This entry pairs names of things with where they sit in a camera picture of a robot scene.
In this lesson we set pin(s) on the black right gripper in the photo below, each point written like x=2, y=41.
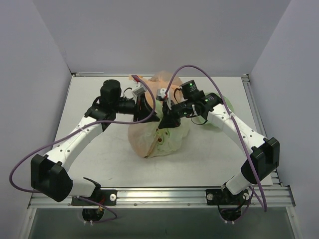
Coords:
x=172, y=112

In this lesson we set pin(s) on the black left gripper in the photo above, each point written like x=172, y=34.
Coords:
x=137, y=107

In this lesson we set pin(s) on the green plastic bag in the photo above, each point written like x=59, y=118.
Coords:
x=167, y=140

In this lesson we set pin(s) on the red orange fake peach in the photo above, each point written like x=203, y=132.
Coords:
x=143, y=138

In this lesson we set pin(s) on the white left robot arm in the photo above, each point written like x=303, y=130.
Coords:
x=49, y=173

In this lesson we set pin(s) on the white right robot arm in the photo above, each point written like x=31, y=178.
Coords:
x=262, y=153

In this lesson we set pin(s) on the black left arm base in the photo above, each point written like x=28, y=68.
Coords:
x=101, y=198

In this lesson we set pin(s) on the orange tied plastic bag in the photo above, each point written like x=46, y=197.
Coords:
x=161, y=80

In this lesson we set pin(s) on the green wavy plastic bowl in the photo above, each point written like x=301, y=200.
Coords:
x=212, y=111

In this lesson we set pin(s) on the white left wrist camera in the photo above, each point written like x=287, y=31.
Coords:
x=138, y=90

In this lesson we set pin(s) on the aluminium right side rail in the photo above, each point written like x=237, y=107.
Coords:
x=249, y=111

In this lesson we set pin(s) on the aluminium rail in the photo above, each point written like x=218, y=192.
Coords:
x=180, y=197
x=88, y=74
x=249, y=111

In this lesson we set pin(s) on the aluminium back rail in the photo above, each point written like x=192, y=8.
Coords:
x=88, y=74

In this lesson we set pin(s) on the aluminium front rail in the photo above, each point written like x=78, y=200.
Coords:
x=180, y=197

